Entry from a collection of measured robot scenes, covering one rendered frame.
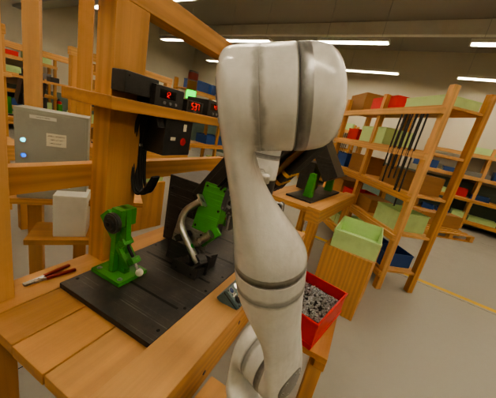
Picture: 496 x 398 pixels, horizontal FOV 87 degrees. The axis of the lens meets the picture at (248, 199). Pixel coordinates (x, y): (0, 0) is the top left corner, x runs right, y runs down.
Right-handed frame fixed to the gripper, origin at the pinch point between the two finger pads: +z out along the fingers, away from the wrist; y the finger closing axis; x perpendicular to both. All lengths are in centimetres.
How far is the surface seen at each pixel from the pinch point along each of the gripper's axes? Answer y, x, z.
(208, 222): 32, -36, 18
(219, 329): 6.1, -11.0, 39.9
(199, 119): 54, -48, -22
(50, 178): 74, 2, 7
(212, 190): 35, -40, 5
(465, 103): -87, -296, -89
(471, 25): -119, -706, -318
